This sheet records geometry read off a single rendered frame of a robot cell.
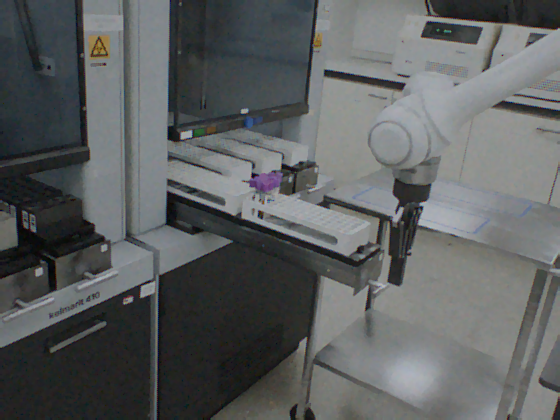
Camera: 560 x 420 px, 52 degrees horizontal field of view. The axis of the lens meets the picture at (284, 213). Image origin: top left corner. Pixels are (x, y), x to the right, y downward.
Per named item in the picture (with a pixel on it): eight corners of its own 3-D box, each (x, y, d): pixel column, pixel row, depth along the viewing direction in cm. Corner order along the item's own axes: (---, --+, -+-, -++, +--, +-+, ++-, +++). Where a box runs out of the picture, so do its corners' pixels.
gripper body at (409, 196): (404, 170, 121) (397, 211, 124) (387, 179, 114) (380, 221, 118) (438, 179, 117) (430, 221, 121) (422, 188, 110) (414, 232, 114)
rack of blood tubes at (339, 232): (239, 222, 139) (241, 198, 137) (264, 212, 147) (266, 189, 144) (347, 261, 124) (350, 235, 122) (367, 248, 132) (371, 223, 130)
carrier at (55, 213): (78, 222, 126) (77, 196, 124) (84, 224, 125) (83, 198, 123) (30, 237, 117) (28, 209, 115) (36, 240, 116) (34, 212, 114)
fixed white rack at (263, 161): (188, 157, 186) (189, 138, 184) (209, 152, 194) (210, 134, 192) (262, 180, 171) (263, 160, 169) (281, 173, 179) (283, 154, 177)
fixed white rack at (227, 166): (153, 166, 174) (154, 146, 172) (177, 160, 182) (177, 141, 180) (229, 191, 159) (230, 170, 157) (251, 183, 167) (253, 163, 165)
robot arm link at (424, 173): (387, 150, 112) (383, 179, 115) (431, 161, 108) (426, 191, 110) (406, 143, 119) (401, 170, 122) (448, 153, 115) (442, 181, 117)
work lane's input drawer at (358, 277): (134, 210, 158) (134, 179, 154) (170, 199, 169) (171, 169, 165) (371, 305, 121) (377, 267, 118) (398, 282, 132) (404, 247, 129)
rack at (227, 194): (148, 189, 155) (148, 167, 153) (175, 181, 163) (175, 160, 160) (234, 220, 140) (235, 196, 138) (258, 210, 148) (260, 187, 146)
